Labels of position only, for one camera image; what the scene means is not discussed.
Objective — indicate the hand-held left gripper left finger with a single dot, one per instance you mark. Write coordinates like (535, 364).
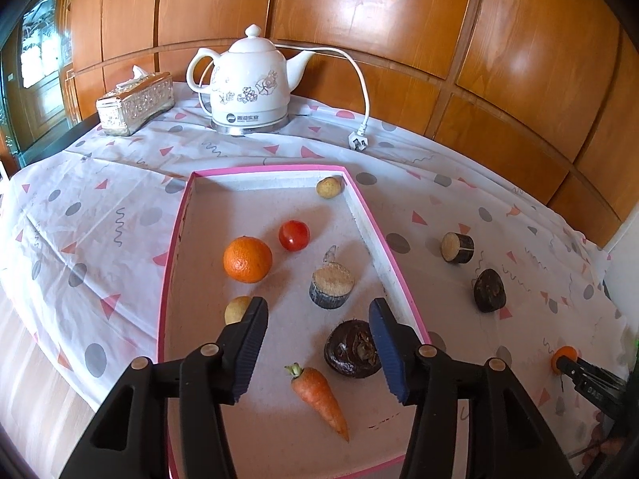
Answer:
(249, 344)

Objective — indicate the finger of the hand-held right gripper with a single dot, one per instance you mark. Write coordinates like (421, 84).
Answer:
(589, 366)
(599, 391)

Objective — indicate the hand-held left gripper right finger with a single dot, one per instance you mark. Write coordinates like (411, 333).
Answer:
(392, 354)

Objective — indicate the small mandarin orange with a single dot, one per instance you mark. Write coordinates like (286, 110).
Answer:
(563, 357)

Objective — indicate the small yellow potato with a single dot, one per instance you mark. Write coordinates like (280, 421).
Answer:
(234, 309)
(329, 187)

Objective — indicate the dark brown water chestnut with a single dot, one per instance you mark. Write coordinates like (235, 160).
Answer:
(347, 349)
(489, 290)

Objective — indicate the small carrot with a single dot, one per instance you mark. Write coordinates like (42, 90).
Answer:
(319, 394)

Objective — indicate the large orange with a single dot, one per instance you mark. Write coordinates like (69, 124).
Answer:
(247, 259)

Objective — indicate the short sugarcane piece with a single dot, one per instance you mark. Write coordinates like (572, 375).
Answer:
(457, 248)
(332, 284)

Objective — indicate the red tomato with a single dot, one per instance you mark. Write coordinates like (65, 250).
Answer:
(294, 235)

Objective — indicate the pink rimmed white tray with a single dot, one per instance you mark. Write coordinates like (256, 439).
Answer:
(224, 209)

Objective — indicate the person's right hand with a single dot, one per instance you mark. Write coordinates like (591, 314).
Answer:
(594, 451)

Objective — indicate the white patterned tablecloth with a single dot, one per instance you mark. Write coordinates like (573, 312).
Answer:
(100, 239)

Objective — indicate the silver kettle base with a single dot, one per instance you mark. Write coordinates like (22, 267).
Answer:
(249, 128)

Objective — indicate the white floral ceramic kettle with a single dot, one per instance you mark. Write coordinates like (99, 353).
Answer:
(249, 80)

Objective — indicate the ornate silver tissue box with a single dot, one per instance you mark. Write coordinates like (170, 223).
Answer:
(135, 102)

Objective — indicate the glass door cabinet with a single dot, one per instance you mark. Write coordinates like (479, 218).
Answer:
(35, 60)

